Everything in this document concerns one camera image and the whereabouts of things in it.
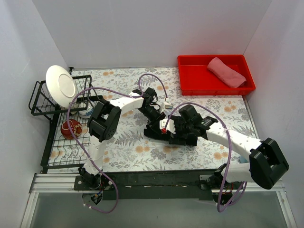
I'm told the white patterned cup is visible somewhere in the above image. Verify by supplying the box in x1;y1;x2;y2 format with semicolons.
78;106;94;119

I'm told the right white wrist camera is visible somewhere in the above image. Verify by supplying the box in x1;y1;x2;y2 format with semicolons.
159;119;176;134

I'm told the white ceramic plate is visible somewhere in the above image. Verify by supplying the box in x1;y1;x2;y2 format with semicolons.
46;65;77;108

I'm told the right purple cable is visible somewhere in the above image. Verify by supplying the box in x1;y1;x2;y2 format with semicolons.
163;102;247;213

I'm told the floral table mat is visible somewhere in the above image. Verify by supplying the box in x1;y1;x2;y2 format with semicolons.
48;67;266;172

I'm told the black t shirt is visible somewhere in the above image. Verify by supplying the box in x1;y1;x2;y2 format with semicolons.
144;114;198;146

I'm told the blue ceramic mug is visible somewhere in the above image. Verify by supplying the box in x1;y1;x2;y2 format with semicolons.
239;156;248;164

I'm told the red floral bowl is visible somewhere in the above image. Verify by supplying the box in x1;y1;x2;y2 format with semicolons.
60;119;82;140

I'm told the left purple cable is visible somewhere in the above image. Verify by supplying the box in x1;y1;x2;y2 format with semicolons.
67;73;170;214

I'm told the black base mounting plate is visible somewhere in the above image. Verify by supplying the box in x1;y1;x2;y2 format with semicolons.
73;170;247;202

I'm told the purple cable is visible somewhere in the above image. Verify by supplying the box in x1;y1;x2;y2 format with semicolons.
163;102;247;213
67;73;170;214

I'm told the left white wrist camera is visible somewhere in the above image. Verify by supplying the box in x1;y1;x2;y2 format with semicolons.
159;102;173;113

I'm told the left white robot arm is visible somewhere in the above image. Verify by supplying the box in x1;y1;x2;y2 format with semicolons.
78;88;165;190

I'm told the rolled pink t shirt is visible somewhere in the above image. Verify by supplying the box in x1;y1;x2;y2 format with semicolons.
207;57;247;88

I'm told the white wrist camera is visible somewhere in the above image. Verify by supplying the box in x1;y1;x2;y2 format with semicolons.
159;102;173;113
159;119;176;134

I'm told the aluminium frame rail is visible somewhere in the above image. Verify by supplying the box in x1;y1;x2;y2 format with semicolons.
29;173;84;193

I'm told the black wire dish rack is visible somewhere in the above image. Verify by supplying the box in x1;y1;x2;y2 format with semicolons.
28;75;102;173

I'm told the red plastic bin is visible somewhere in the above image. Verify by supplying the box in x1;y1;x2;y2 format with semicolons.
177;55;256;96

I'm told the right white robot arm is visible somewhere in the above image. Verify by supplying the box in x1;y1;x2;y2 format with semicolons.
174;102;289;190

